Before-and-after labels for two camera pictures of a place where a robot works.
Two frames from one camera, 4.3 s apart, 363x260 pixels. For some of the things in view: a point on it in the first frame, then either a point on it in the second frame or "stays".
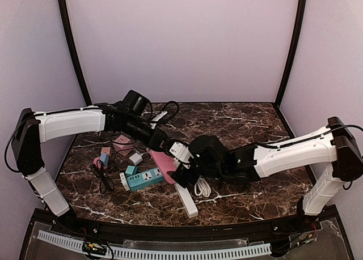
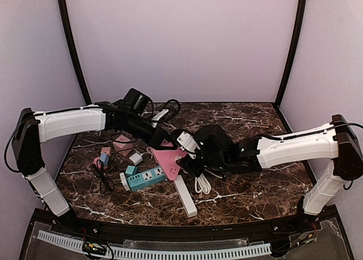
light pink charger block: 106,150 stays
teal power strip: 138,181 stays
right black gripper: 185,174 -> 191,163
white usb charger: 136,158 stays
